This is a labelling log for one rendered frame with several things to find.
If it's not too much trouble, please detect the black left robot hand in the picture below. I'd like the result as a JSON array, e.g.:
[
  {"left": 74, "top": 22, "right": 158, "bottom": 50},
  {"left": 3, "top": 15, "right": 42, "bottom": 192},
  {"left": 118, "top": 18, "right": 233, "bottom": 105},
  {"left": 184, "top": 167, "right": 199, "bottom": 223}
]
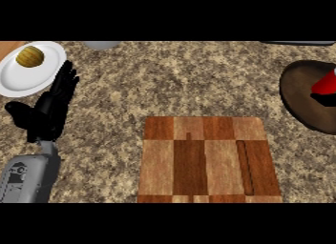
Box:
[{"left": 3, "top": 60, "right": 79, "bottom": 144}]

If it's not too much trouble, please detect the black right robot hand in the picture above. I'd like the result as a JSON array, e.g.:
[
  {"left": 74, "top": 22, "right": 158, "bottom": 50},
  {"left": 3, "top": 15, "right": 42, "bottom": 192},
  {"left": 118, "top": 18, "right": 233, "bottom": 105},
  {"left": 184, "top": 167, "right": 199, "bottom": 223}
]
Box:
[{"left": 308, "top": 91, "right": 336, "bottom": 108}]

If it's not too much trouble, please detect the red can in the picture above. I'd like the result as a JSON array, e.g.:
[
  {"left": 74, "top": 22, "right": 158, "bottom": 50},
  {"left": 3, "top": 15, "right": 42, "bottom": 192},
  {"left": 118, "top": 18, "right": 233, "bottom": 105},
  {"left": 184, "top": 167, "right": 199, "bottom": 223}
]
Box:
[{"left": 310, "top": 63, "right": 336, "bottom": 95}]

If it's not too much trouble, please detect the dark brown pan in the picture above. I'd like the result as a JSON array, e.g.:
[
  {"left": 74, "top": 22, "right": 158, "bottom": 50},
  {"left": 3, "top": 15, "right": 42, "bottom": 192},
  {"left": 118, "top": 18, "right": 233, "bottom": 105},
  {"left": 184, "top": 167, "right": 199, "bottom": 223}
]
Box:
[{"left": 277, "top": 59, "right": 336, "bottom": 136}]

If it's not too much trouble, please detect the wooden patchwork cutting board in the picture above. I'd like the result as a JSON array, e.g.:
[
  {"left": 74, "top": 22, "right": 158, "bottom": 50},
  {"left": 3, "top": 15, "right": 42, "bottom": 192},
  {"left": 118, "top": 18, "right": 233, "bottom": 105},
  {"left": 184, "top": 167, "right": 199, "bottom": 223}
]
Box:
[{"left": 137, "top": 116, "right": 283, "bottom": 204}]

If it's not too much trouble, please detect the white round plate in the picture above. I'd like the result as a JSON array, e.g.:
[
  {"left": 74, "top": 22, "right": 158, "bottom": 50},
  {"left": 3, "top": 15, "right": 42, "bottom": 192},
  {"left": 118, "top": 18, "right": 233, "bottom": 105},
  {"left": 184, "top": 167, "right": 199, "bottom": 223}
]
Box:
[{"left": 0, "top": 41, "right": 68, "bottom": 98}]

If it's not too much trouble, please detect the yellow-brown round fruit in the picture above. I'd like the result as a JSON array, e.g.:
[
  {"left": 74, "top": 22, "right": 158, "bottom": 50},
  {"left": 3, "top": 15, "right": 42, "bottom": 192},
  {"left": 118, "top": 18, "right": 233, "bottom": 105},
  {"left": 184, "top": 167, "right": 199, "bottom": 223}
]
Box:
[{"left": 14, "top": 46, "right": 45, "bottom": 69}]

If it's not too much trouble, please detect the dark grey flat appliance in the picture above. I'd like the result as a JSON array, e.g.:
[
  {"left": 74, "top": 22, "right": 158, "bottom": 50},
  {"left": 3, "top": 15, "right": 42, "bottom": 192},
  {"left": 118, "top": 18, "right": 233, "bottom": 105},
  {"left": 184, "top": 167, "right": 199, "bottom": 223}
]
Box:
[{"left": 258, "top": 40, "right": 336, "bottom": 47}]

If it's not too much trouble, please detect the grey bowl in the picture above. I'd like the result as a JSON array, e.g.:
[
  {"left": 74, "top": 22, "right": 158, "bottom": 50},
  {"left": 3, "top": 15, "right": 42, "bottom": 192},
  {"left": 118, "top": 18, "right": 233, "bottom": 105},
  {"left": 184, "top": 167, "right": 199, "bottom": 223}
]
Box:
[{"left": 81, "top": 40, "right": 122, "bottom": 51}]

